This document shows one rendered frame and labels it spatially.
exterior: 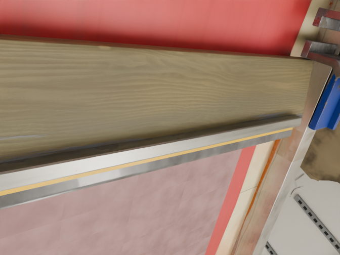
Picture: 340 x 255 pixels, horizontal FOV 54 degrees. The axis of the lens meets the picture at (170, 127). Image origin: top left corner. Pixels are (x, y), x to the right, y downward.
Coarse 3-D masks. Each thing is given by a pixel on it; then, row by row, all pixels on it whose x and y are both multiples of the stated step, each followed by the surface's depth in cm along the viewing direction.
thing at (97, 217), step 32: (0, 0) 18; (32, 0) 19; (64, 0) 20; (96, 0) 21; (128, 0) 23; (160, 0) 25; (0, 32) 19; (32, 32) 20; (64, 32) 21; (96, 32) 22; (128, 32) 24; (160, 32) 26; (96, 192) 29; (128, 192) 32; (0, 224) 24; (32, 224) 26; (64, 224) 28; (96, 224) 31
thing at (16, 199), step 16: (240, 144) 35; (256, 144) 37; (160, 160) 27; (176, 160) 28; (192, 160) 30; (96, 176) 23; (112, 176) 24; (128, 176) 25; (16, 192) 20; (32, 192) 20; (48, 192) 21; (64, 192) 22; (0, 208) 19
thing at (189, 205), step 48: (192, 0) 27; (240, 0) 30; (288, 0) 35; (192, 48) 29; (240, 48) 34; (288, 48) 40; (144, 192) 34; (192, 192) 40; (144, 240) 38; (192, 240) 46
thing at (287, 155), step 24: (336, 0) 41; (336, 48) 41; (312, 72) 44; (312, 96) 44; (288, 144) 48; (288, 168) 48; (264, 192) 51; (264, 216) 52; (240, 240) 56; (264, 240) 55
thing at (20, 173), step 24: (264, 120) 34; (288, 120) 36; (120, 144) 22; (144, 144) 23; (168, 144) 24; (192, 144) 26; (0, 168) 17; (24, 168) 17; (48, 168) 18; (72, 168) 19; (96, 168) 20
